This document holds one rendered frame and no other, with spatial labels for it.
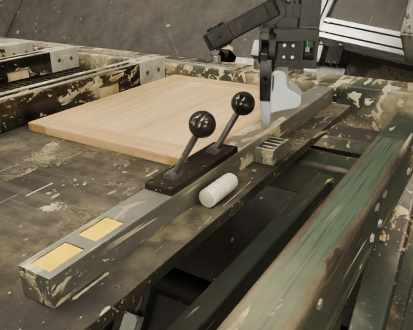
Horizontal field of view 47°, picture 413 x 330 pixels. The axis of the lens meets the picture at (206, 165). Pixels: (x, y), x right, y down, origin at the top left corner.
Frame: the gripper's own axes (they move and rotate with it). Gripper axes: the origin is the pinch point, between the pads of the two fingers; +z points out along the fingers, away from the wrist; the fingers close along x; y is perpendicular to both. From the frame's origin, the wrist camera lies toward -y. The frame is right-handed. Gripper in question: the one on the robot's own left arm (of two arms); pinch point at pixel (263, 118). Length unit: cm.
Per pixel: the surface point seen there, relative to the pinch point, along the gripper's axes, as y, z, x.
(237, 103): -4.0, -2.3, -0.8
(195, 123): -8.1, -2.5, -12.0
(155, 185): -14.0, 7.1, -12.0
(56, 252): -20.6, 8.1, -29.0
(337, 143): 21, 47, 118
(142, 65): -41, 6, 63
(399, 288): 45, 87, 81
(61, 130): -43.7, 10.4, 16.2
